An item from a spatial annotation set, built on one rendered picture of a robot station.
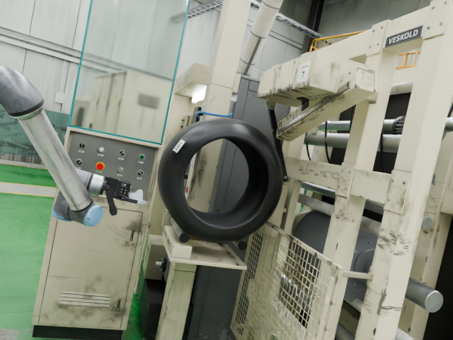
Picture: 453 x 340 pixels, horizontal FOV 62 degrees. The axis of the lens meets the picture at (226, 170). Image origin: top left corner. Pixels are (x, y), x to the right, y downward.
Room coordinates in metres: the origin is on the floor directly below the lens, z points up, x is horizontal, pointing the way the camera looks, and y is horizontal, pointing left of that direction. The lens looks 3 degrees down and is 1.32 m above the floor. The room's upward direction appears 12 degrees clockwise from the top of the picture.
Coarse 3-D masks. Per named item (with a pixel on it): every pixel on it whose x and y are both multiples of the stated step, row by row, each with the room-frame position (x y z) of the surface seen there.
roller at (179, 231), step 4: (172, 220) 1.93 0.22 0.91; (172, 224) 1.89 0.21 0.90; (176, 224) 1.82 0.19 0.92; (176, 228) 1.77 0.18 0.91; (180, 228) 1.74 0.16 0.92; (176, 232) 1.75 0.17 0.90; (180, 232) 1.68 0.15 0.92; (184, 232) 1.67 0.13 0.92; (180, 236) 1.65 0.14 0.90; (184, 236) 1.66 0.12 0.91; (188, 236) 1.66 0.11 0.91; (180, 240) 1.66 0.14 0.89; (184, 240) 1.66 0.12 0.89
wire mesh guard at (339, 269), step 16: (272, 224) 1.91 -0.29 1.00; (272, 240) 1.88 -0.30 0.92; (256, 256) 2.03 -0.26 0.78; (304, 256) 1.56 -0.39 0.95; (320, 256) 1.44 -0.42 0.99; (304, 272) 1.53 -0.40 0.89; (320, 272) 1.43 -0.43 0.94; (336, 272) 1.32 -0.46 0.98; (240, 288) 2.15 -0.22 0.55; (336, 288) 1.31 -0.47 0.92; (240, 304) 2.11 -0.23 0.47; (256, 304) 1.91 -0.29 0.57; (272, 320) 1.71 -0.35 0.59; (320, 320) 1.36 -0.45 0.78; (272, 336) 1.68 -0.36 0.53; (288, 336) 1.55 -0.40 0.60; (320, 336) 1.34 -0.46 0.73
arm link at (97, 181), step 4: (96, 176) 1.61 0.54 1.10; (100, 176) 1.62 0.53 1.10; (92, 180) 1.59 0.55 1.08; (96, 180) 1.59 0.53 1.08; (100, 180) 1.60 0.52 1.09; (92, 184) 1.58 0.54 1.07; (96, 184) 1.59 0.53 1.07; (100, 184) 1.59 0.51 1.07; (92, 188) 1.58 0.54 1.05; (96, 188) 1.59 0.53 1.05; (100, 188) 1.60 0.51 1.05; (88, 192) 1.59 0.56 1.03; (92, 192) 1.59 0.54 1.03; (96, 192) 1.59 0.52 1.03
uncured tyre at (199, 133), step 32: (192, 128) 1.66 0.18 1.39; (224, 128) 1.65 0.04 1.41; (256, 128) 1.75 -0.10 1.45; (160, 160) 1.80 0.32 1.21; (256, 160) 1.99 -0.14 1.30; (160, 192) 1.73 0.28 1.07; (256, 192) 1.99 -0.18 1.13; (192, 224) 1.64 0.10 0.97; (224, 224) 1.94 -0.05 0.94; (256, 224) 1.72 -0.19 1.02
